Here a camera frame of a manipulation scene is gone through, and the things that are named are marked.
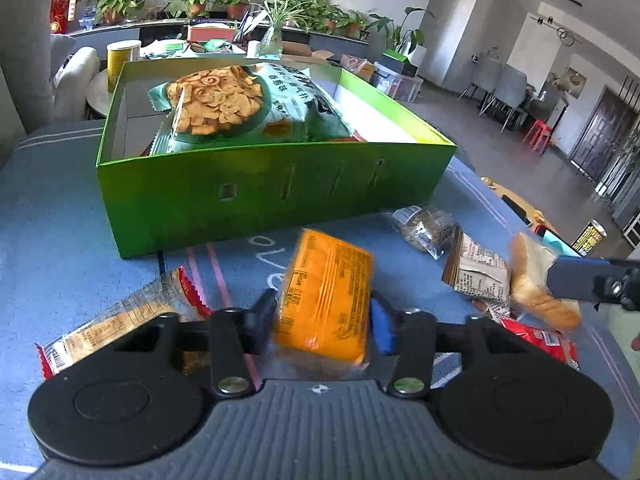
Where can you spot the packaged bread slice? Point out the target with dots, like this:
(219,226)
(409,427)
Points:
(530,262)

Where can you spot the grey sofa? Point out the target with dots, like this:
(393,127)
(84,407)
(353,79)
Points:
(44,77)

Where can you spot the long tv cabinet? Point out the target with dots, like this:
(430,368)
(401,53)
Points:
(148,31)

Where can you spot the green cardboard box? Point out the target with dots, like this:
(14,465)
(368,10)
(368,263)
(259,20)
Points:
(170,201)

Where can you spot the clear dark snack packet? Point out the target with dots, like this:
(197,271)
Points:
(427,230)

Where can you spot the open cardboard box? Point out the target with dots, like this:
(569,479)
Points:
(302,53)

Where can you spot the orange snack packet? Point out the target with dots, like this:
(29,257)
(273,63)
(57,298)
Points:
(324,307)

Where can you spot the large leafy floor plant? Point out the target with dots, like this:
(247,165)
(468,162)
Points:
(398,37)

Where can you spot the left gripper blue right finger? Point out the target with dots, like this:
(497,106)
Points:
(384,323)

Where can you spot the blue plaid tablecloth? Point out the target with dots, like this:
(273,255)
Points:
(60,268)

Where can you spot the clear storage bin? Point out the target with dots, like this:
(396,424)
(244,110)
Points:
(399,87)

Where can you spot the yellow wooden stool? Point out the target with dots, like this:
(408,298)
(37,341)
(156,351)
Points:
(532,217)

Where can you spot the brown white snack packet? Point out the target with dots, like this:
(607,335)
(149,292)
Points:
(475,271)

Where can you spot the red plastic stool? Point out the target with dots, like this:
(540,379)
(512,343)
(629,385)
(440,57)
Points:
(538,136)

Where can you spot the red edged clear snack packet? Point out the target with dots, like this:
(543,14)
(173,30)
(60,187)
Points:
(172,292)

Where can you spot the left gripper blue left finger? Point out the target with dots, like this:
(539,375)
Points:
(258,322)

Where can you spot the green chips bag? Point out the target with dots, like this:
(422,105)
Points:
(234,105)

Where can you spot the orange box on table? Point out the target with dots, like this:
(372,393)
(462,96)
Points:
(204,32)

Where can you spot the yellow patterned can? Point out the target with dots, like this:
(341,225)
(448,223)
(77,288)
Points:
(591,236)

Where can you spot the glass vase with plant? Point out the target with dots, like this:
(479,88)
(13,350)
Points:
(278,14)

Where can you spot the yellow tin can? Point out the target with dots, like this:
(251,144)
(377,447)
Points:
(117,55)

